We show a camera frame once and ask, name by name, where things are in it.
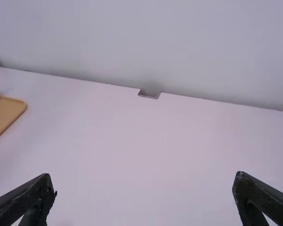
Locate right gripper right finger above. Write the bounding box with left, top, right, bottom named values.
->
left=232, top=170, right=283, bottom=226

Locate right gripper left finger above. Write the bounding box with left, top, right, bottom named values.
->
left=0, top=173, right=58, bottom=226

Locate tan tray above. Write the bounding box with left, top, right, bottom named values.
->
left=0, top=95, right=28, bottom=144

